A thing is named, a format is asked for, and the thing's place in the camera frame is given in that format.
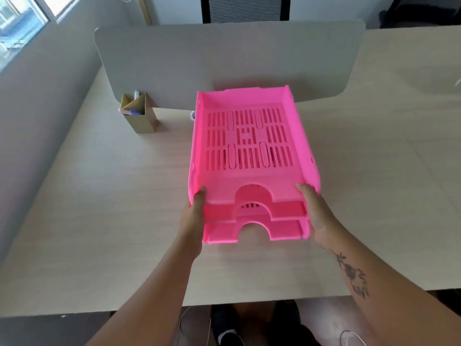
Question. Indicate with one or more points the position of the person's left hand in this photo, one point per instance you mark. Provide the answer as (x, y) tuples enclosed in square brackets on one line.
[(190, 226)]

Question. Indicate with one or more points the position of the person's right hand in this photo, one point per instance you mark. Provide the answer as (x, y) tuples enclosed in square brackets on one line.
[(322, 221)]

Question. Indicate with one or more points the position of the person's left thumb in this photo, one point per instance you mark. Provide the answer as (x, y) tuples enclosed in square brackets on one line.
[(200, 199)]

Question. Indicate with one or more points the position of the person's right thumb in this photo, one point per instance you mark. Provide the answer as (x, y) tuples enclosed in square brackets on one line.
[(307, 196)]

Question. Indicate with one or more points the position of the pink plastic document tray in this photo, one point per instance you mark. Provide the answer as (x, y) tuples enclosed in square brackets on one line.
[(219, 213), (248, 104), (219, 233)]

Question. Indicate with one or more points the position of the person's left forearm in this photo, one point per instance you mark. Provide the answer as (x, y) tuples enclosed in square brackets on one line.
[(155, 299)]

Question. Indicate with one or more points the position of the person's right forearm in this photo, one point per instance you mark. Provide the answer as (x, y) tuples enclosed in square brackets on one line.
[(389, 295)]

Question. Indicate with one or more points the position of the brown cardboard pen holder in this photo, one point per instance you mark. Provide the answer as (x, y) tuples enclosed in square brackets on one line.
[(142, 120)]

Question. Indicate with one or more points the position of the blue pen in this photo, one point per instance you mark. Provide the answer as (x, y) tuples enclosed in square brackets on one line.
[(135, 112)]

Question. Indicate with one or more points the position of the pink pen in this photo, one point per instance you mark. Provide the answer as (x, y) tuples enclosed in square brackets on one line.
[(124, 111)]

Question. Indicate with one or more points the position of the white marker pen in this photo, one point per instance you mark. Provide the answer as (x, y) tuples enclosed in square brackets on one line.
[(137, 95)]

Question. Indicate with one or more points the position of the person's black shoe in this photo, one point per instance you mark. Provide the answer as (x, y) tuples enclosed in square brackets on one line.
[(225, 324)]

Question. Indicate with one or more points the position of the person's leg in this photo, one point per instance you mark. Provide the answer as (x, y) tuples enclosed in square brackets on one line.
[(259, 324)]

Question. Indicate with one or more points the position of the grey desk divider panel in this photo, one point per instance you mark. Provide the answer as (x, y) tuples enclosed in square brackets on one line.
[(223, 61)]

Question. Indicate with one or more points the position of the black mesh office chair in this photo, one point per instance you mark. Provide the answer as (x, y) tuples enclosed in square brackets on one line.
[(245, 8)]

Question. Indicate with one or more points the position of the beige wooden strip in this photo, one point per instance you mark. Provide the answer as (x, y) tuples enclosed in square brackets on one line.
[(146, 10)]

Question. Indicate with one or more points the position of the glass window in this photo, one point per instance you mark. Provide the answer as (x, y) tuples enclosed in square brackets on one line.
[(21, 25)]

